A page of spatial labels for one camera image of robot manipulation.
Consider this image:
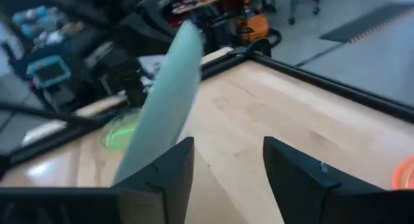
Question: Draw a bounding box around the wheeled metal cart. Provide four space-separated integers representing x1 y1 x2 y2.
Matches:
258 0 327 26

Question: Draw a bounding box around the black hazard-striped floor mat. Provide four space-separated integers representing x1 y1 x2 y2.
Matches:
318 1 414 45

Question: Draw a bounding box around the pale blue-grey plastic plate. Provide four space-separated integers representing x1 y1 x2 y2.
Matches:
111 19 204 186

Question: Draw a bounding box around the black vacuum hose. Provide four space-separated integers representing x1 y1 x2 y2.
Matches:
267 27 283 49

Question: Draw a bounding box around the small transparent yellow-green plate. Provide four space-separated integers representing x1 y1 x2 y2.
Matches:
99 109 142 150

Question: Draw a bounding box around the blue bottle pack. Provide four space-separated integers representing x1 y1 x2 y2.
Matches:
12 5 61 40

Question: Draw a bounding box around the black aluminium table frame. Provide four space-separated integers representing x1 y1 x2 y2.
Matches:
0 39 414 168

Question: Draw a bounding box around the blue-framed tablet device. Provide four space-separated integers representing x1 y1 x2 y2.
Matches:
25 54 72 90

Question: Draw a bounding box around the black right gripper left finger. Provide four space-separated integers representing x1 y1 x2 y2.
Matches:
111 136 195 224

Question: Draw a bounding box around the orange vacuum cleaner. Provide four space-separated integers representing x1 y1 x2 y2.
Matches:
234 12 271 43

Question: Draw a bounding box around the salmon pink plastic plate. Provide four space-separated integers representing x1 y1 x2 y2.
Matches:
392 154 414 190

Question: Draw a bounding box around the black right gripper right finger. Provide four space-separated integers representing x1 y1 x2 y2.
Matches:
263 135 341 224

